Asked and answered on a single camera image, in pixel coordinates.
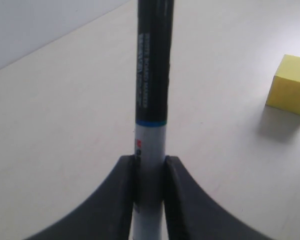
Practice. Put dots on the black white whiteboard marker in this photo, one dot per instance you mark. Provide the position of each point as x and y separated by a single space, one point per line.
154 40

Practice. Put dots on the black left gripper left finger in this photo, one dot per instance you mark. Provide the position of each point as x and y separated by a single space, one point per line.
105 215

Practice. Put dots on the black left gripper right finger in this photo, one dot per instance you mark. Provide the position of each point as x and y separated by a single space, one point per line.
191 214

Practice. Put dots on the yellow foam cube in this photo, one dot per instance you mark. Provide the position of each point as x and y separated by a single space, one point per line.
284 92

